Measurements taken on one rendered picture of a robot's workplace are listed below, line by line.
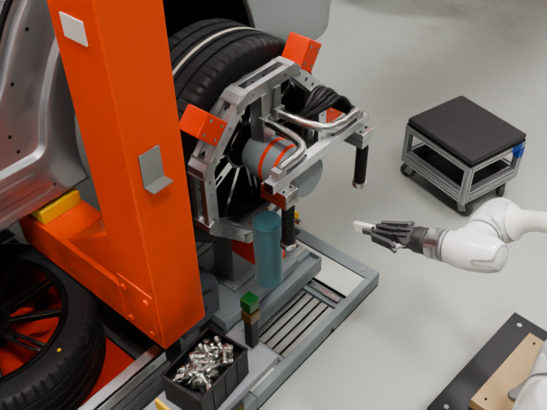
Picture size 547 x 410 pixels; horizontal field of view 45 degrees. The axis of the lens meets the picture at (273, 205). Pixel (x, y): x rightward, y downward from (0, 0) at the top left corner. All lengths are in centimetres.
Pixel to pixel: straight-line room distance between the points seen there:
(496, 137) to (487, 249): 133
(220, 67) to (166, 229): 46
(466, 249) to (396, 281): 103
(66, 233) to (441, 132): 169
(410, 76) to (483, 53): 56
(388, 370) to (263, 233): 85
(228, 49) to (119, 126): 54
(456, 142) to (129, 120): 185
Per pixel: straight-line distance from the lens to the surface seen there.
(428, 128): 304
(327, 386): 245
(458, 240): 179
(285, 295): 251
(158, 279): 171
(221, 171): 199
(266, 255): 197
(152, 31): 137
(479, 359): 223
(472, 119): 314
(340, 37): 445
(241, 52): 183
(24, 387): 197
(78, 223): 210
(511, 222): 187
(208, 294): 223
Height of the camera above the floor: 205
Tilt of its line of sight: 42 degrees down
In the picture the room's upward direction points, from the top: 1 degrees counter-clockwise
